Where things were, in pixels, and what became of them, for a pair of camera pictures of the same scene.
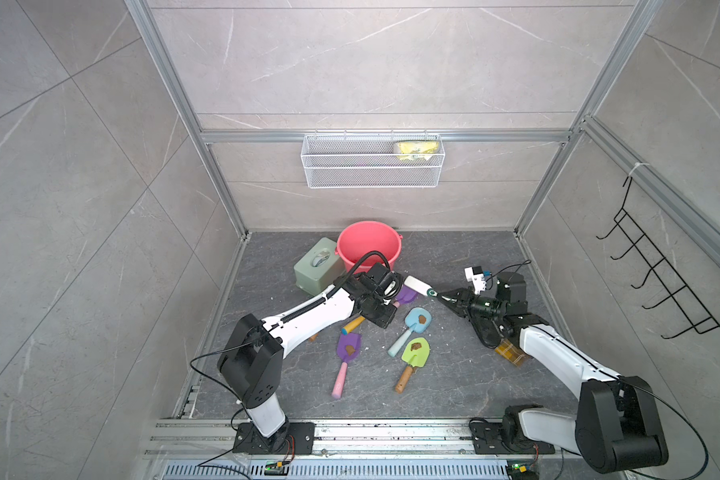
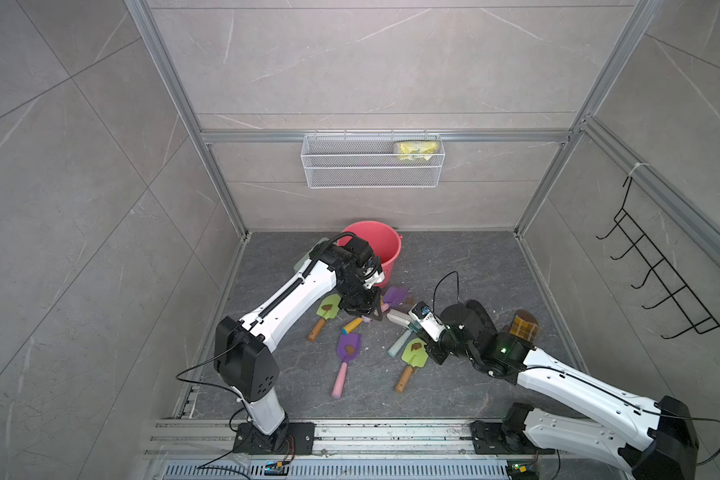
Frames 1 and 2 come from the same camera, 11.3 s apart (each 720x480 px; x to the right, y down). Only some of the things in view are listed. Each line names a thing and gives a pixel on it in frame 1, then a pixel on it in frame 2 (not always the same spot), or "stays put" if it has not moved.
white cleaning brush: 420,286 → 399,317
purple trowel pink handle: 348,347 stays put
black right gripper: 464,296 → 435,354
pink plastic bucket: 359,239 stays put
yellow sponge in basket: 416,147 stays put
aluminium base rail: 203,449 stays put
